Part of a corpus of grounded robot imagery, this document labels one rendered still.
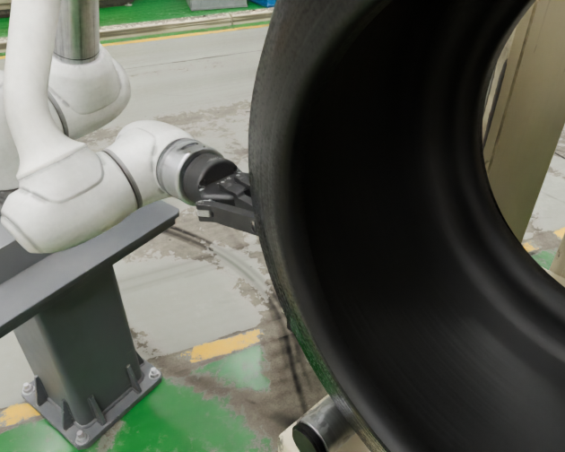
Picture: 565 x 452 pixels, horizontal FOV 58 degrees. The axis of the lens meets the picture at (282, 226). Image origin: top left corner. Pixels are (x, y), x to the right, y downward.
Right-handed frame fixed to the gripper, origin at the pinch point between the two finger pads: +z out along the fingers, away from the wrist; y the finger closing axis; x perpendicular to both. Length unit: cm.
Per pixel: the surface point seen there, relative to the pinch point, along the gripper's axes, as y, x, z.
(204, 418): 8, 96, -60
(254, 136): -11.3, -16.6, 7.4
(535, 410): 6.8, 15.1, 26.1
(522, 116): 62, 6, -4
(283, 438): -13.0, 17.3, 8.5
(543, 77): 67, 0, -3
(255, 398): 24, 96, -55
